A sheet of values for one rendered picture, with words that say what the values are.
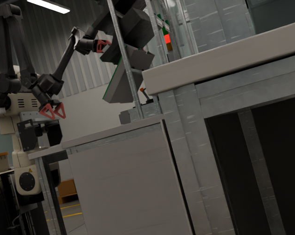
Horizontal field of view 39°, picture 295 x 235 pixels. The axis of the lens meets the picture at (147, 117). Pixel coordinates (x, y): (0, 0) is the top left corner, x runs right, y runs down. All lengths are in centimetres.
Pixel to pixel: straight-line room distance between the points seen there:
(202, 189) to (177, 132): 7
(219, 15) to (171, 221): 119
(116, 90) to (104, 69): 953
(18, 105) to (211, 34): 193
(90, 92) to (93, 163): 998
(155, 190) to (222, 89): 122
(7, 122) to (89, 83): 927
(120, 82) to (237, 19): 142
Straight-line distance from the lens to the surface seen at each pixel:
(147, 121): 165
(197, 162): 50
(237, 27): 59
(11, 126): 248
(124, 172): 171
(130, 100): 222
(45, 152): 210
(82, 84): 1181
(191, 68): 48
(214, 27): 60
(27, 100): 251
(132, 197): 171
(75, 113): 1195
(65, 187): 826
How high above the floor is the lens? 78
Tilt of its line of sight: 3 degrees up
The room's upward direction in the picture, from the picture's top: 15 degrees counter-clockwise
